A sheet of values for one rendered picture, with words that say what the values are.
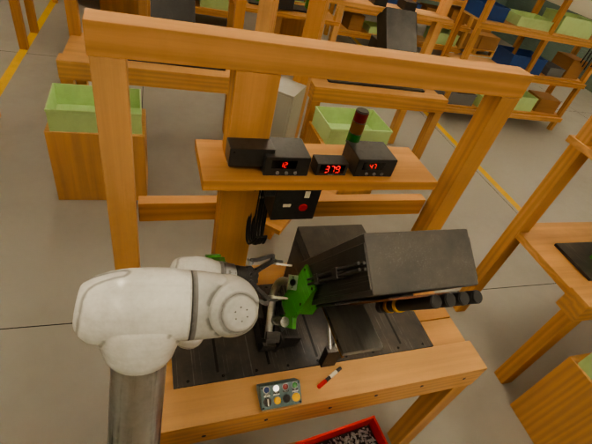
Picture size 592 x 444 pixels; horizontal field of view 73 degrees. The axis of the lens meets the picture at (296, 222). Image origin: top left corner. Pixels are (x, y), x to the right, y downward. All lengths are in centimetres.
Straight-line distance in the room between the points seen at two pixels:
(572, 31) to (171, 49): 654
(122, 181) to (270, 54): 63
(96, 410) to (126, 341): 182
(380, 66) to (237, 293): 93
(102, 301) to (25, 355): 208
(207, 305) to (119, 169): 77
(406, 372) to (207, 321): 119
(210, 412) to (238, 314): 84
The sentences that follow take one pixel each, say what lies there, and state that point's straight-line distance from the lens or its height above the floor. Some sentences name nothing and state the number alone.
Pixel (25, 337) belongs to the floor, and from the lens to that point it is 288.
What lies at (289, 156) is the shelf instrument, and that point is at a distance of 134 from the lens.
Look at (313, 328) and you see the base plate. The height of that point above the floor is 90.
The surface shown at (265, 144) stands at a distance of 135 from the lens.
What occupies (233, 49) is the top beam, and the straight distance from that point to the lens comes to 123.
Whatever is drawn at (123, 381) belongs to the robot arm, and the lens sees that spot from 84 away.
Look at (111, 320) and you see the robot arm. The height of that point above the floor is 171.
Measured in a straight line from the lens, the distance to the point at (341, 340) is 148.
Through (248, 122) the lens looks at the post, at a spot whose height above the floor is 169.
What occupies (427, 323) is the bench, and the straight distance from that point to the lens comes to 203.
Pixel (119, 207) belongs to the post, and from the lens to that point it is 150.
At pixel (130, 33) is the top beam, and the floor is 192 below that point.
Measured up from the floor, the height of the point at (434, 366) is 90.
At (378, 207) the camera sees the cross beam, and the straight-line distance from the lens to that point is 192.
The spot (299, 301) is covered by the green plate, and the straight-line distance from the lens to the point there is 147.
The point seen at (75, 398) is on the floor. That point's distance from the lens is 261.
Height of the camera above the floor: 231
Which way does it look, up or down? 40 degrees down
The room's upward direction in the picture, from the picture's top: 16 degrees clockwise
